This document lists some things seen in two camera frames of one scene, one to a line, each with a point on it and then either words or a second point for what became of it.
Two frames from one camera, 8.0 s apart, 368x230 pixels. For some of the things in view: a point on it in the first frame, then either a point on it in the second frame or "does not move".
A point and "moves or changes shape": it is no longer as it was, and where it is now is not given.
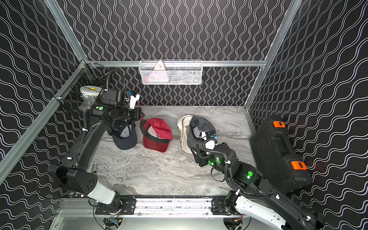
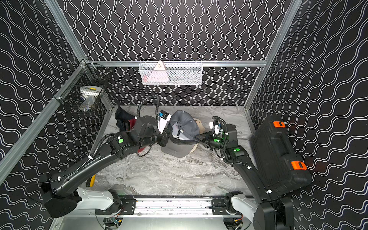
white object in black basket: (89, 94) does not move
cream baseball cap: (181, 126) to (201, 129)
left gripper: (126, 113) to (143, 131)
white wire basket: (171, 72) does not move
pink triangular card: (159, 74) does not move
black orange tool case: (278, 163) does not move
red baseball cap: (156, 133) moves or changes shape
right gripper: (201, 157) to (207, 139)
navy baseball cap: (124, 134) moves or changes shape
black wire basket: (84, 87) does not move
